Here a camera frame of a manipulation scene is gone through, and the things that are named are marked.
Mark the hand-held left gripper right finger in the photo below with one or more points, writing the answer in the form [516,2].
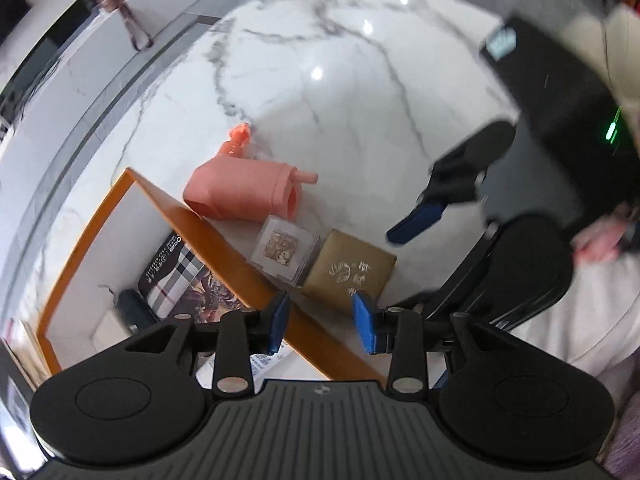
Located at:
[367,322]

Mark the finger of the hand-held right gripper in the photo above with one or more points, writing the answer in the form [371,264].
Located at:
[465,280]
[415,222]

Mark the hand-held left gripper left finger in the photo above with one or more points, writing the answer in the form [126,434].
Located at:
[276,325]

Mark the white plastic bottle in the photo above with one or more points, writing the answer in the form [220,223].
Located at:
[265,365]

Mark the gold square box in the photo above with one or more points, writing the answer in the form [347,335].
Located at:
[345,270]

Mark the illustrated card box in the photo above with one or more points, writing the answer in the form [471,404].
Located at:
[215,297]

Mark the orange cardboard box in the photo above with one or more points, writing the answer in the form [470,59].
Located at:
[225,255]

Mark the plaid hard case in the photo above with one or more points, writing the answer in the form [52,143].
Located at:
[175,275]

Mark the person's right hand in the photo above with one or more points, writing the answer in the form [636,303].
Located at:
[600,242]

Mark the clear plastic box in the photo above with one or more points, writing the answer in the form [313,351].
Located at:
[282,250]

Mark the person's cream top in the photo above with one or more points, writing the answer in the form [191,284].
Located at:
[620,50]

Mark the black printed packet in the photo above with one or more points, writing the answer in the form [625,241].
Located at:
[159,272]

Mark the pink cylindrical cup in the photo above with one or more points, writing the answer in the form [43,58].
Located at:
[235,192]

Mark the dark blue oblong case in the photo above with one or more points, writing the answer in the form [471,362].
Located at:
[135,310]

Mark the white oblong case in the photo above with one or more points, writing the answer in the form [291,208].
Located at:
[110,332]

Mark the pink flat bottle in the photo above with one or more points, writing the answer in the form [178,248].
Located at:
[236,140]

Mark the white marble cabinet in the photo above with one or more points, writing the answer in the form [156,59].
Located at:
[100,45]

